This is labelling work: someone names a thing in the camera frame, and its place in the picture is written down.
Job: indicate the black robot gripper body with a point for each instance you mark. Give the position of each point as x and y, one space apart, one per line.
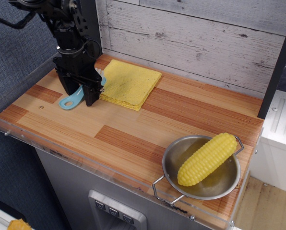
79 62

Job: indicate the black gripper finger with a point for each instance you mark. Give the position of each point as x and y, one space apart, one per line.
69 82
91 93

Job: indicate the light blue dish brush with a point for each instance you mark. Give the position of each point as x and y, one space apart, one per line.
73 100

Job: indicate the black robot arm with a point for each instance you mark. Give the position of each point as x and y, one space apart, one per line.
63 18

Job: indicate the yellow folded cloth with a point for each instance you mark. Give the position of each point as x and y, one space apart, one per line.
128 85

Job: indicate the clear acrylic table guard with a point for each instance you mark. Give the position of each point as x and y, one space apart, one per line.
129 145

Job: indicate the grey cabinet with dispenser panel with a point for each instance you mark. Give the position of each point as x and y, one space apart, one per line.
92 201

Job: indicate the yellow plastic corn cob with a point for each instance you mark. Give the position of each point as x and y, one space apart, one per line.
206 159

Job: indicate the yellow object bottom left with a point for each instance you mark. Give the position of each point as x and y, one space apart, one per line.
18 224

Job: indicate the white appliance with ridged top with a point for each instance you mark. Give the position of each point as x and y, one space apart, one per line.
268 163

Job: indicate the black vertical post left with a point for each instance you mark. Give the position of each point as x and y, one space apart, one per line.
92 32

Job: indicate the black vertical post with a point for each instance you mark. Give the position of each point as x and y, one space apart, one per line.
92 32
273 83

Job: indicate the steel bowl with wire handles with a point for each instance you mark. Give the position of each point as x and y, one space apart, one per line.
217 185

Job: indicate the black vertical post right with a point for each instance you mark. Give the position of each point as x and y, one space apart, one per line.
273 83

